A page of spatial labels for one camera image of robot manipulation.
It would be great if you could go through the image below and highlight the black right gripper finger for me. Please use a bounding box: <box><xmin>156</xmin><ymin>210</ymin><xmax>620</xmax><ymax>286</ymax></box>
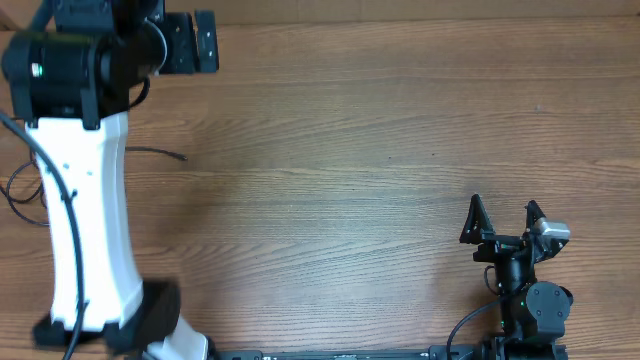
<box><xmin>459</xmin><ymin>194</ymin><xmax>495</xmax><ymax>245</ymax></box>
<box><xmin>526</xmin><ymin>200</ymin><xmax>546</xmax><ymax>233</ymax></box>

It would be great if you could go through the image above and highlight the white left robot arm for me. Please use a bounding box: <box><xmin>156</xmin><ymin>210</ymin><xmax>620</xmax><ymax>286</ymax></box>
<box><xmin>2</xmin><ymin>0</ymin><xmax>219</xmax><ymax>360</ymax></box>

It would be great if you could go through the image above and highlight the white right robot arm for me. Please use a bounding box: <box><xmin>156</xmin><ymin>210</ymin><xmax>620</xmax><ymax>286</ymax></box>
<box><xmin>445</xmin><ymin>194</ymin><xmax>574</xmax><ymax>360</ymax></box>

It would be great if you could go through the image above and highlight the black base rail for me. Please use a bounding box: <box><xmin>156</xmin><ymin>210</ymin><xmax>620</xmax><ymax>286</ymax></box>
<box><xmin>213</xmin><ymin>344</ymin><xmax>569</xmax><ymax>360</ymax></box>

